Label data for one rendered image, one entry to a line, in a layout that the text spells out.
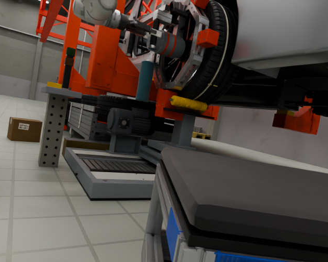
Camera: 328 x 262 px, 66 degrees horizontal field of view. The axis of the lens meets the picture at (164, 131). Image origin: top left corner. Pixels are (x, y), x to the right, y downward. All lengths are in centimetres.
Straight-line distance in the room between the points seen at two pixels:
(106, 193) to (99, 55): 110
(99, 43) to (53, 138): 77
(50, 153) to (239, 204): 144
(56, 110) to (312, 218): 144
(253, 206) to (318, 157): 538
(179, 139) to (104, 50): 85
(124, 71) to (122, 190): 108
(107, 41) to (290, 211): 183
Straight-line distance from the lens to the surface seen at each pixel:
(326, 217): 27
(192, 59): 143
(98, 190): 114
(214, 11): 157
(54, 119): 157
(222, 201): 22
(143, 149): 181
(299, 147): 580
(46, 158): 161
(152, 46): 140
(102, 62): 194
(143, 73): 167
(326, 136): 558
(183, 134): 167
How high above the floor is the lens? 40
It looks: 3 degrees down
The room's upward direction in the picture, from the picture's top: 10 degrees clockwise
